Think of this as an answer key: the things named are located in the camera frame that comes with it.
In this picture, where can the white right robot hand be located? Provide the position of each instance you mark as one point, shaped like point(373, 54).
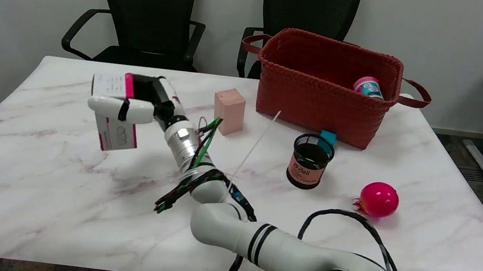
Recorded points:
point(157, 98)

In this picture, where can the white paper box pink trim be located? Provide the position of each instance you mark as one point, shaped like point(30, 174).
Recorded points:
point(113, 114)

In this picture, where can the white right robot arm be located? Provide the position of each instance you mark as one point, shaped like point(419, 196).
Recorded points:
point(282, 254)

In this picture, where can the red woven basket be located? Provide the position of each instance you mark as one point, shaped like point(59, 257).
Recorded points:
point(326, 88)

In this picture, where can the pink rectangular block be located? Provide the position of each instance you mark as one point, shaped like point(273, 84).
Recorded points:
point(229, 110)

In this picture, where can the black mesh office chair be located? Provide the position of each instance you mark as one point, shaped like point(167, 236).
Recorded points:
point(146, 11)
point(301, 6)

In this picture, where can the black mesh pen cup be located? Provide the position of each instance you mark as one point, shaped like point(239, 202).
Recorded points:
point(309, 160)

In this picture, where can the small teal block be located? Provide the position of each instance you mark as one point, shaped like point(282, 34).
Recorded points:
point(328, 137)

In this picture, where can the pink teal round can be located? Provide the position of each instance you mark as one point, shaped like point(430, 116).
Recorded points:
point(368, 87)

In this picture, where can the pink ball toy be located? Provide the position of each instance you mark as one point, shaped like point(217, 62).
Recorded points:
point(379, 199)

